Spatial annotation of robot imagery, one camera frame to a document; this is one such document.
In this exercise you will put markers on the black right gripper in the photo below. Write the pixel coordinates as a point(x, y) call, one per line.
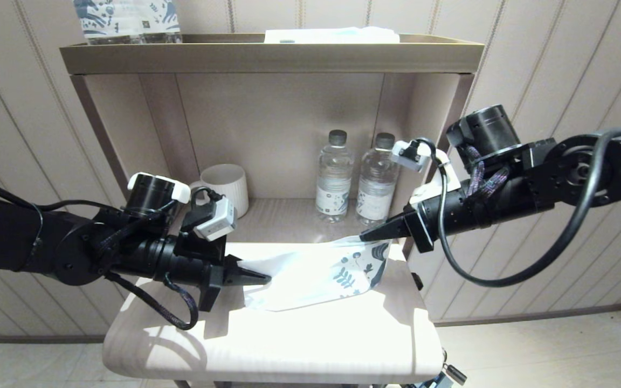
point(450, 215)

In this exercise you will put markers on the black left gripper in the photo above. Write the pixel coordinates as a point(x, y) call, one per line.
point(186, 264)

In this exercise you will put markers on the white blue-patterned zip pouch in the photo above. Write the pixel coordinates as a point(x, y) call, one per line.
point(310, 275)

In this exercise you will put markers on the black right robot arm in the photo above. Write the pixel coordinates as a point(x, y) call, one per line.
point(585, 172)

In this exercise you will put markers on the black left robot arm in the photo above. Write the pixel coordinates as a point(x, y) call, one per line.
point(3, 237)

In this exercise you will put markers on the patterned bag on shelf top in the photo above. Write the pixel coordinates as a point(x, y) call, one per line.
point(105, 19)

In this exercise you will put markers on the clear plastic water bottle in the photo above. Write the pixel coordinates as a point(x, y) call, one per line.
point(333, 172)
point(375, 183)

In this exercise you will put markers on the white ribbed mug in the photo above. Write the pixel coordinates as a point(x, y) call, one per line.
point(227, 186)

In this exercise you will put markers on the beige wooden shelf cabinet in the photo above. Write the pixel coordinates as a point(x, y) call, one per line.
point(267, 124)

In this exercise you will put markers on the white blue flat packet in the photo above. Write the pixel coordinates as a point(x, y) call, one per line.
point(332, 36)

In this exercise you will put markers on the brown metal tray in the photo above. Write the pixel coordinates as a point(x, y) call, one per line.
point(267, 58)

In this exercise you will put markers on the blue patterned label bottle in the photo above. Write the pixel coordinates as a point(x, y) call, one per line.
point(162, 16)

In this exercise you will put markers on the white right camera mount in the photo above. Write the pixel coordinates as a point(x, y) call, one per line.
point(434, 188)

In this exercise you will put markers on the black left camera bracket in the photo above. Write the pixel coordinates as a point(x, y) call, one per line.
point(197, 242)

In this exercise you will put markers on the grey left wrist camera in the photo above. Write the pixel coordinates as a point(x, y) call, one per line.
point(216, 221)

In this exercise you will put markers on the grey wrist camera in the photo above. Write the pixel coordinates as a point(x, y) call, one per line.
point(410, 156)
point(216, 221)

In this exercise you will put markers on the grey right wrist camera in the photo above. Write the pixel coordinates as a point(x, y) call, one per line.
point(410, 156)

